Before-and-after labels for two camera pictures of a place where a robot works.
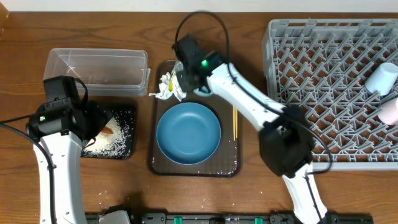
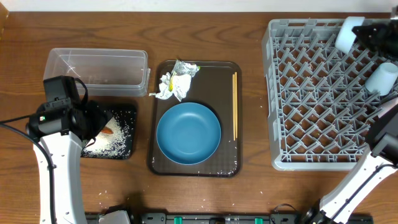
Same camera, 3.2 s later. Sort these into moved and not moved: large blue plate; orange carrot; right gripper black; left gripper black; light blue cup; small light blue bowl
Moved: small light blue bowl; right gripper black
Not moved: light blue cup; left gripper black; orange carrot; large blue plate
